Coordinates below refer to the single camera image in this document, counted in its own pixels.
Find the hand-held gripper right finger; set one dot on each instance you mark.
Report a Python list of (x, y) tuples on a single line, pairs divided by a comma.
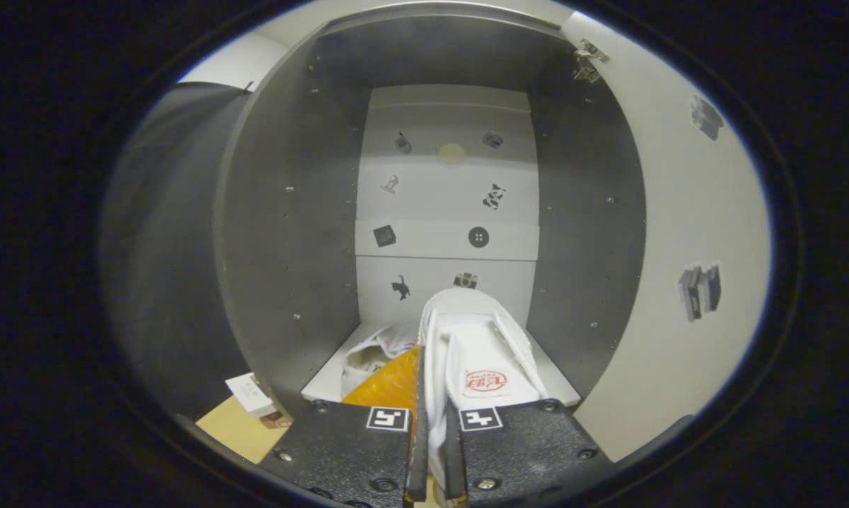
[(530, 451)]

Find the dark grey shoe cabinet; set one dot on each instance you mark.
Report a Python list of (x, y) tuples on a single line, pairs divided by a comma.
[(290, 212)]

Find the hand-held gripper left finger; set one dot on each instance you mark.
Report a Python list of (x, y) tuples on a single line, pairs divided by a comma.
[(417, 466)]

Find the white shoe with printed pattern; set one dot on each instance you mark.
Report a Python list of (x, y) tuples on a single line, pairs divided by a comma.
[(368, 360)]

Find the white shoe with red label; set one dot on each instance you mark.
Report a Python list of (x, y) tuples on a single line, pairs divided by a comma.
[(481, 353)]

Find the brown book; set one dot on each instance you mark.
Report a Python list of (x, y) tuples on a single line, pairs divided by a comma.
[(278, 421)]

